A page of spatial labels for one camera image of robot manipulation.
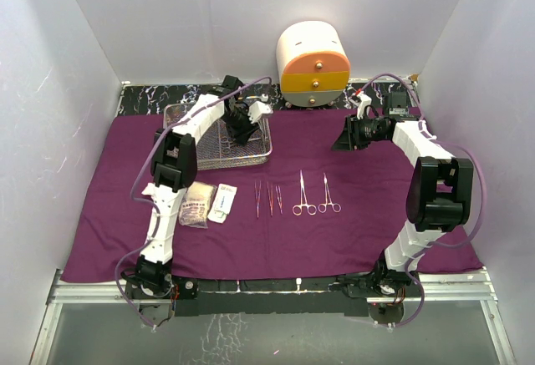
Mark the aluminium frame rail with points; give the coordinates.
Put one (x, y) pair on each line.
(456, 322)

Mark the purple cloth drape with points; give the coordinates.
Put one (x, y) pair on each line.
(370, 185)

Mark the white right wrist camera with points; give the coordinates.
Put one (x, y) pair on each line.
(362, 100)

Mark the steel needle holder clamp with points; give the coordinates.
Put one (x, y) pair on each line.
(328, 202)

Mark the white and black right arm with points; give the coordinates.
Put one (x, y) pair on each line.
(438, 199)

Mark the ribbed grip steel tweezers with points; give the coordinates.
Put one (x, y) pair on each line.
(279, 198)

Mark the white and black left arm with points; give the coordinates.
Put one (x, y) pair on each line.
(152, 271)

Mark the straight steel tweezers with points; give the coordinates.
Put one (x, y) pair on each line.
(257, 192)

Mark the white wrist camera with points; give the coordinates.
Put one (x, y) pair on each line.
(362, 100)
(259, 109)

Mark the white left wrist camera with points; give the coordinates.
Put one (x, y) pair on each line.
(259, 109)

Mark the small white blue packet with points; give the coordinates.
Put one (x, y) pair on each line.
(224, 198)

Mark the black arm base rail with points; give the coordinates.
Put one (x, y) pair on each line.
(351, 295)

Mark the metal mesh instrument tray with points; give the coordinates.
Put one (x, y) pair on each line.
(234, 152)

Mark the curved tip steel tweezers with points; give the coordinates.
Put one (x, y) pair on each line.
(270, 197)

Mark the white gauze pack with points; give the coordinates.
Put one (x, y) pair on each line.
(196, 205)

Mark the steel hemostat forceps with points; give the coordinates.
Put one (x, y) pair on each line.
(303, 206)

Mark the round three-drawer mini cabinet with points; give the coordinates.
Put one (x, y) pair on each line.
(313, 67)

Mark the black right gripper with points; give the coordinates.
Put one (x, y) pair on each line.
(350, 136)

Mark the small white green packet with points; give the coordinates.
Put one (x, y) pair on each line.
(218, 216)

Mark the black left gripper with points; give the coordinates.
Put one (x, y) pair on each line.
(242, 135)

